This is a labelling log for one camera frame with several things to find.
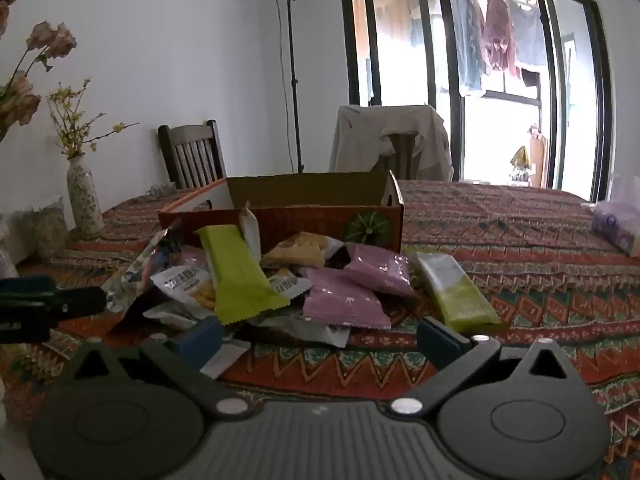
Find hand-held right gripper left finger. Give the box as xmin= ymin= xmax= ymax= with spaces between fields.
xmin=62 ymin=317 xmax=252 ymax=417

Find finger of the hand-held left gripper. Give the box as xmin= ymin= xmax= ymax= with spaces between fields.
xmin=0 ymin=276 xmax=107 ymax=320

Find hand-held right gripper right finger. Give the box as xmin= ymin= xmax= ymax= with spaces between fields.
xmin=390 ymin=317 xmax=577 ymax=416

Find white and green snack packet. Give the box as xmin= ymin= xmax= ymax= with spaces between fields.
xmin=414 ymin=251 xmax=502 ymax=332

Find white cracker-print packet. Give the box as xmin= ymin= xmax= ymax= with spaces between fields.
xmin=150 ymin=261 xmax=219 ymax=313

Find yellow-green snack packet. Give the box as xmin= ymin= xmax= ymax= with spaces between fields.
xmin=194 ymin=224 xmax=291 ymax=326

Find pink snack packet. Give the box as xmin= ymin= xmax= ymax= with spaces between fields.
xmin=344 ymin=241 xmax=417 ymax=297
xmin=301 ymin=266 xmax=393 ymax=332

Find silver foil snack packet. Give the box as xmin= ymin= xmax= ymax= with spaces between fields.
xmin=101 ymin=229 xmax=173 ymax=313

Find white yellow-print snack packet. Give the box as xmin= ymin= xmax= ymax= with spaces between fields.
xmin=266 ymin=266 xmax=314 ymax=303

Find narrow white snack packet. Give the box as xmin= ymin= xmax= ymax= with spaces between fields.
xmin=237 ymin=201 xmax=263 ymax=263

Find clear cracker packet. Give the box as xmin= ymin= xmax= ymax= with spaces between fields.
xmin=261 ymin=231 xmax=346 ymax=269

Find orange cardboard box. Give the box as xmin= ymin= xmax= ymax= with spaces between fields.
xmin=159 ymin=170 xmax=405 ymax=256

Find clear jar of dried slices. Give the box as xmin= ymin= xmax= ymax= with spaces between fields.
xmin=12 ymin=199 xmax=69 ymax=263

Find floral ceramic vase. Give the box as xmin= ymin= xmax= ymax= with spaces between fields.
xmin=66 ymin=155 xmax=105 ymax=238

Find yellow flower branches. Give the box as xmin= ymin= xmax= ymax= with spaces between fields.
xmin=47 ymin=77 xmax=141 ymax=161

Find dark wooden chair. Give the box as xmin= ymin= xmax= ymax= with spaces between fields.
xmin=157 ymin=119 xmax=228 ymax=191
xmin=380 ymin=132 xmax=418 ymax=181

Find purple tissue pack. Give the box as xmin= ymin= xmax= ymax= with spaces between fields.
xmin=590 ymin=175 xmax=640 ymax=256

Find beige jacket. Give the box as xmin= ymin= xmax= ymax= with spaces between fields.
xmin=328 ymin=104 xmax=455 ymax=182

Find pink dried flowers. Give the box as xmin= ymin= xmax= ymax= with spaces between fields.
xmin=0 ymin=0 xmax=78 ymax=143

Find row of hanging clothes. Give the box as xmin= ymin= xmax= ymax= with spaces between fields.
xmin=350 ymin=0 xmax=551 ymax=98

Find black sliding door frame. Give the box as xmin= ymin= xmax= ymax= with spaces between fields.
xmin=338 ymin=0 xmax=615 ymax=203

